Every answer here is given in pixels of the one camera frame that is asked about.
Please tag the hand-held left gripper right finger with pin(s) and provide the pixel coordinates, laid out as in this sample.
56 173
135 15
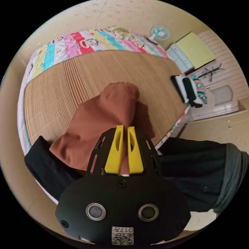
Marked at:
135 155

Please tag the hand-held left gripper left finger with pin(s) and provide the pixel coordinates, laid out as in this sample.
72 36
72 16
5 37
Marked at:
114 153

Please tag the brown pants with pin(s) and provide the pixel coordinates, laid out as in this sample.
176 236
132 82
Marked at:
97 120

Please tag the person's body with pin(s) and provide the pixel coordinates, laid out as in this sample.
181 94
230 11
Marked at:
194 171

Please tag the bed with woven mat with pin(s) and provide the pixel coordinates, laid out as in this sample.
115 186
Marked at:
77 77

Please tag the pile of clothes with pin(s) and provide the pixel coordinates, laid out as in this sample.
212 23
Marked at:
187 87

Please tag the white door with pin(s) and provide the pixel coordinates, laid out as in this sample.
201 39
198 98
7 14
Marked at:
221 95

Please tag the pale cupboard with yellow top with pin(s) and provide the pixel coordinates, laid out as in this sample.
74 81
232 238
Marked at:
194 48

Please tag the white and teal fan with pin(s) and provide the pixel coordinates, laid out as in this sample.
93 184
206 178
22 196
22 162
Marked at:
160 33

